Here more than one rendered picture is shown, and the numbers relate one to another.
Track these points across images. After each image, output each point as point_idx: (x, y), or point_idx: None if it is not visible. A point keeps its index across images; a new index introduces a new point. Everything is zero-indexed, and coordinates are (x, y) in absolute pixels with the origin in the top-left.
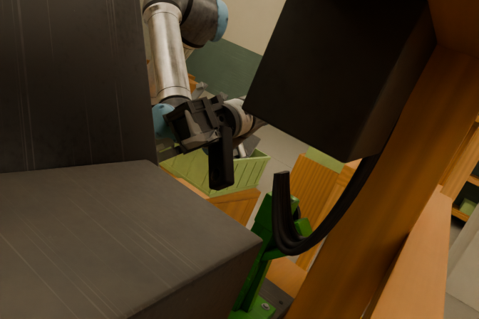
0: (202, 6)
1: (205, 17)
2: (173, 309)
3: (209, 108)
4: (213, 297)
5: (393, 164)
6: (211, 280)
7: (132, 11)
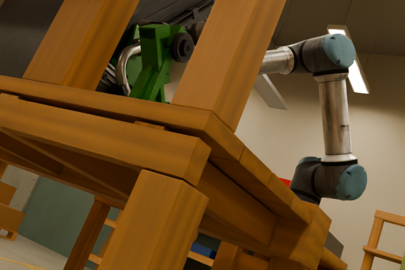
0: (312, 40)
1: (313, 44)
2: None
3: (182, 25)
4: None
5: None
6: None
7: (153, 2)
